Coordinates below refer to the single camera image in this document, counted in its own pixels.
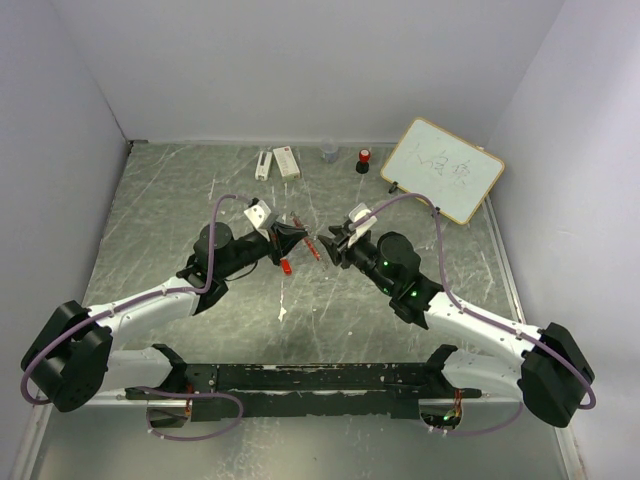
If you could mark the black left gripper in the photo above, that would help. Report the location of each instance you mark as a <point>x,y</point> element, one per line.
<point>286,237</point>

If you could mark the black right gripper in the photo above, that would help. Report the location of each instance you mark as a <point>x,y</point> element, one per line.
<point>338,249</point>

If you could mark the red handled metal key holder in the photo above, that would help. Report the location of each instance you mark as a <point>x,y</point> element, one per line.
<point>307,240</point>

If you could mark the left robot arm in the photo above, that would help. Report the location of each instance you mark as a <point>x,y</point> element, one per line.
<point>79,352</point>

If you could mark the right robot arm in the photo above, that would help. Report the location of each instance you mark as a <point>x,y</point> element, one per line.
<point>553,376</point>

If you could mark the red usb stick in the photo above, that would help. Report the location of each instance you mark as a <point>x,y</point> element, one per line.
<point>286,267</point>

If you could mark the white green staple box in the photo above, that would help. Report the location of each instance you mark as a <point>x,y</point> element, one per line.
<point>287,163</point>

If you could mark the red black stamp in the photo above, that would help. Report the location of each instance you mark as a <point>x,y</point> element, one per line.
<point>362,165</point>

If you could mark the white stapler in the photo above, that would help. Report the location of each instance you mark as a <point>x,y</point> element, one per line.
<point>263,165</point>

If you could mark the clear paperclip jar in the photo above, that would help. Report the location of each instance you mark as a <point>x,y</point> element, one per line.
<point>329,151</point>

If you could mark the yellow framed whiteboard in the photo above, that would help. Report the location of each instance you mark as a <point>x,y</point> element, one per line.
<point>455,175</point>

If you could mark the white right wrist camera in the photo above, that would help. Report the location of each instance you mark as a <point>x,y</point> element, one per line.
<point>361,219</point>

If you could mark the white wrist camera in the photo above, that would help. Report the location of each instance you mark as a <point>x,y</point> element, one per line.
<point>261,217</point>
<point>361,219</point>

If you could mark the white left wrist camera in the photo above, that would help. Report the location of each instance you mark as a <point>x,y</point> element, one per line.
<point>261,217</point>

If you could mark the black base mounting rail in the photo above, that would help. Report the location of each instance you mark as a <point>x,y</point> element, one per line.
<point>287,391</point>

